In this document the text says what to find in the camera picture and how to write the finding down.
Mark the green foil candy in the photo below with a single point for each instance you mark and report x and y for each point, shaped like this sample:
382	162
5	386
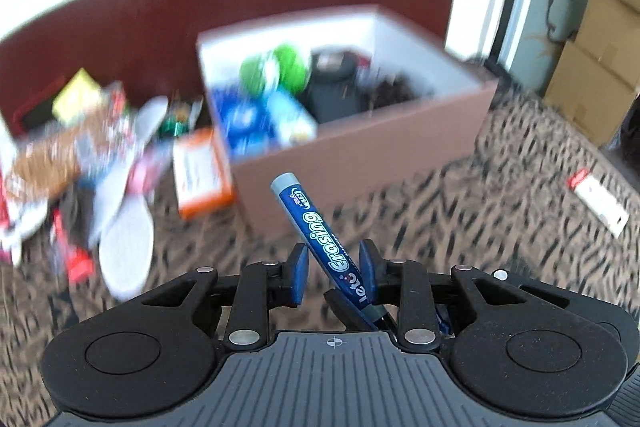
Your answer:
174	123

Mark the red plastic tube packet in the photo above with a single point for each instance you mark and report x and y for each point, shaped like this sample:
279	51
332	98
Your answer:
75	257

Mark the brown wooden headboard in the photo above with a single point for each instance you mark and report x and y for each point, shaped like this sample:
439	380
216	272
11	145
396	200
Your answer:
150	17

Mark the green white mosquito repellent heater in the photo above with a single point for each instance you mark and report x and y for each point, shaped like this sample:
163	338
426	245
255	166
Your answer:
275	67

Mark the orange white box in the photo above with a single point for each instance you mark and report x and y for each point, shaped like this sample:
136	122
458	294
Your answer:
202	174

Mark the pink packet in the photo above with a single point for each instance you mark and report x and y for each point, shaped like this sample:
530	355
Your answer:
147	169

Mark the black tape roll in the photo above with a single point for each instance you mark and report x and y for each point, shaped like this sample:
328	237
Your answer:
335	87

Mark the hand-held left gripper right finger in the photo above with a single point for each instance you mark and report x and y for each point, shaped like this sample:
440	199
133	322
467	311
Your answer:
369	269

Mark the blue whiteboard marker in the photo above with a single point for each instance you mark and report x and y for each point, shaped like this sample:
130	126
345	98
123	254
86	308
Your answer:
320	237

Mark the white insole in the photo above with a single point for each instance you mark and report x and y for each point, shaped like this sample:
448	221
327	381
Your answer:
150	117
22	227
112	187
127	252

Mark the letter printed blanket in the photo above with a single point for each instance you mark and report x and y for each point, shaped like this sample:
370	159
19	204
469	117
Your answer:
475	207

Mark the cardboard carton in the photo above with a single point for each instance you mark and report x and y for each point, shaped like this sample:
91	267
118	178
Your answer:
612	7
582	97

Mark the blue packet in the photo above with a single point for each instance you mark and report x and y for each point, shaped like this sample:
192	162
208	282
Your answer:
240	122

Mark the yellow green small box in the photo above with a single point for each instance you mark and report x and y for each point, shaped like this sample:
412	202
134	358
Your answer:
77	99

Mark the red gift box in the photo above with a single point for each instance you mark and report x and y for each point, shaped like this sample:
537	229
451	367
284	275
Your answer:
35	114

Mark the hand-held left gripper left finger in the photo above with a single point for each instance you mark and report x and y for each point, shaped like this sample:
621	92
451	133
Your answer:
297	274

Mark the brown cardboard storage box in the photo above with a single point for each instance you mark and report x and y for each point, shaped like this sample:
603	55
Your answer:
375	157

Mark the red white small box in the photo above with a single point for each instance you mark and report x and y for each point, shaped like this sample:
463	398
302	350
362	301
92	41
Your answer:
597	199

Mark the brown insoles in plastic package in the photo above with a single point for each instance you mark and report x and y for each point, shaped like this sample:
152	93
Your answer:
60	162

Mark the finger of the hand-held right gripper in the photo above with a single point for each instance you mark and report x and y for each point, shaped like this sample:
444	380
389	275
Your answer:
542	294

